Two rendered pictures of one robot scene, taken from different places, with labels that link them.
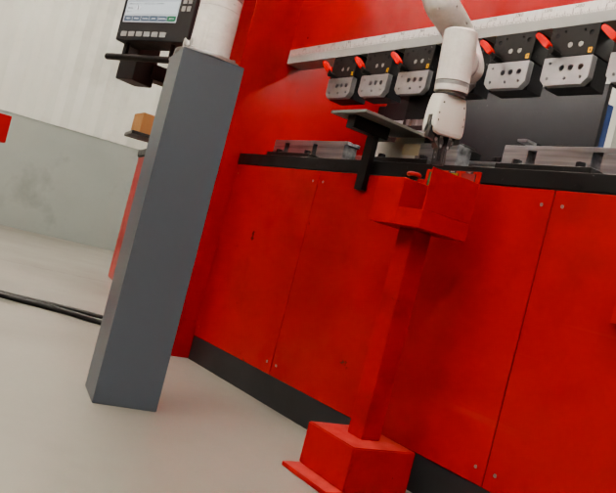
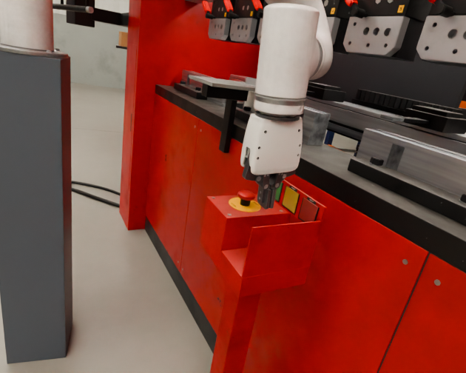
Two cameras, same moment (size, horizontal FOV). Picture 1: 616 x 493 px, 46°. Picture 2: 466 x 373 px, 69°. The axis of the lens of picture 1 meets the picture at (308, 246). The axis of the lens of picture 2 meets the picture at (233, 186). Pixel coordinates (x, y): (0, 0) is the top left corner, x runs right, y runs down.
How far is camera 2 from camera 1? 135 cm
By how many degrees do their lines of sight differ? 22
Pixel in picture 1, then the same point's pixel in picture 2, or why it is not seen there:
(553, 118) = not seen: hidden behind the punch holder
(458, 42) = (281, 35)
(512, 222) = (365, 263)
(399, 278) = (231, 316)
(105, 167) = not seen: hidden behind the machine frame
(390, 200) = (215, 236)
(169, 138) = not seen: outside the picture
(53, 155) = (113, 41)
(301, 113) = (203, 41)
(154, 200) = (1, 212)
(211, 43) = (15, 34)
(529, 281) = (381, 349)
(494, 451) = not seen: outside the picture
